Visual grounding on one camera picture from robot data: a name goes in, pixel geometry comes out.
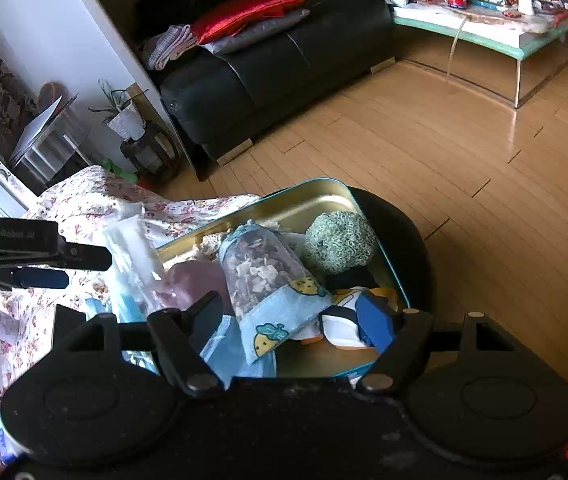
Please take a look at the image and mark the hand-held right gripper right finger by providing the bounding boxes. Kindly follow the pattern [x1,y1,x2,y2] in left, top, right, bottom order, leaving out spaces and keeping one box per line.
[355,292,506,395]

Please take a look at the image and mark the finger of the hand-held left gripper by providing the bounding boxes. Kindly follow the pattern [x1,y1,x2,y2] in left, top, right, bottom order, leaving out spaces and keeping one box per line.
[56,244,113,271]
[0,269,70,290]

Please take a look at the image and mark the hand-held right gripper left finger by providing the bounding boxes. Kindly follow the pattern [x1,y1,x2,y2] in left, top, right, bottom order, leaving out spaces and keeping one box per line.
[56,290,227,399]

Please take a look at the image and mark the pink cloth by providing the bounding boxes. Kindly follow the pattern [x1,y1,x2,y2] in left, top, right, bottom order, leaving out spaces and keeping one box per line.
[164,262,235,316]

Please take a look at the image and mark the clear plastic bag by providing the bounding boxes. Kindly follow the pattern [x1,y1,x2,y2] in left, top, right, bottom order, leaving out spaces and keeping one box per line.
[101,214,167,311]

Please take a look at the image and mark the blue pineapple print towel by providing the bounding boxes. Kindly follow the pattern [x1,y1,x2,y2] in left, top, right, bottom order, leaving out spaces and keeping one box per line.
[234,280,332,366]

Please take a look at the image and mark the cream lace cloth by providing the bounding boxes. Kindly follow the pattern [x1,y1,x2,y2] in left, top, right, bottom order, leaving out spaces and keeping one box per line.
[194,230,235,261]

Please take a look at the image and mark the green knitted ball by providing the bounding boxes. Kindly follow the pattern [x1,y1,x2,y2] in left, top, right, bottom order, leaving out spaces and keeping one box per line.
[304,211,377,276]

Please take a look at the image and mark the gold metal tin tray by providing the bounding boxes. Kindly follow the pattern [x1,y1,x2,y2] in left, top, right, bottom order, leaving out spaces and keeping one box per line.
[156,177,412,378]

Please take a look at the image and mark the black flat box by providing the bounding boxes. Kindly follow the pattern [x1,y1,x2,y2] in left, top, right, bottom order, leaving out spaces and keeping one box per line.
[54,304,90,346]

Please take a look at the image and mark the floral blanket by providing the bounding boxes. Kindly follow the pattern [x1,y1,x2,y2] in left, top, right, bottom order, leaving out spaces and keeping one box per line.
[0,165,265,480]

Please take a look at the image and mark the clear acrylic side table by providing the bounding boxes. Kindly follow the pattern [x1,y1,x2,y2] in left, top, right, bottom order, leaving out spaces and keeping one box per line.
[11,110,92,196]

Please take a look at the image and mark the dark wooden plant stool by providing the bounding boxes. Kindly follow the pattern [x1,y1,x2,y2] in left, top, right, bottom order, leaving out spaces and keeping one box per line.
[120,122,181,186]

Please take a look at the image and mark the potted plant in white pot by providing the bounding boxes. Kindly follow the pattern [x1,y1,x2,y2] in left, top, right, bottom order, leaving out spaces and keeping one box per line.
[89,79,147,141]

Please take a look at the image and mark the brown round board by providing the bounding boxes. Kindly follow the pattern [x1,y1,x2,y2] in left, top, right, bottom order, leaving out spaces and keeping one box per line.
[36,82,65,111]

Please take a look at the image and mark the blue box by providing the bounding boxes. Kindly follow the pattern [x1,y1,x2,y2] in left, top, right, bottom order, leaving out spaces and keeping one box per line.
[0,425,17,466]

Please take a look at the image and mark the folded checked cloths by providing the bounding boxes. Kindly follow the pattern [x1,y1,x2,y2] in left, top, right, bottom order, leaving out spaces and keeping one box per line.
[141,24,200,71]

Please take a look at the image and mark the black leather sofa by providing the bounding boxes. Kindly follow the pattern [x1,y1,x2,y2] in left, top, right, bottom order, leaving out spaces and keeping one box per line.
[131,0,415,161]

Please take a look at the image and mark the grey cushion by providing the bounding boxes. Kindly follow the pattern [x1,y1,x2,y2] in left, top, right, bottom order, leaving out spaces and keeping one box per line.
[209,7,312,56]

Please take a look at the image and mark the red satin cushion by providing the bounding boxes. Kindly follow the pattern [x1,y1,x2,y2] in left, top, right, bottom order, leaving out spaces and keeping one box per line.
[191,0,312,43]

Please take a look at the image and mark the mint green coffee table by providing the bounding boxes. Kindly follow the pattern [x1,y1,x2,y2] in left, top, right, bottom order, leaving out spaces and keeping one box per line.
[374,0,568,108]

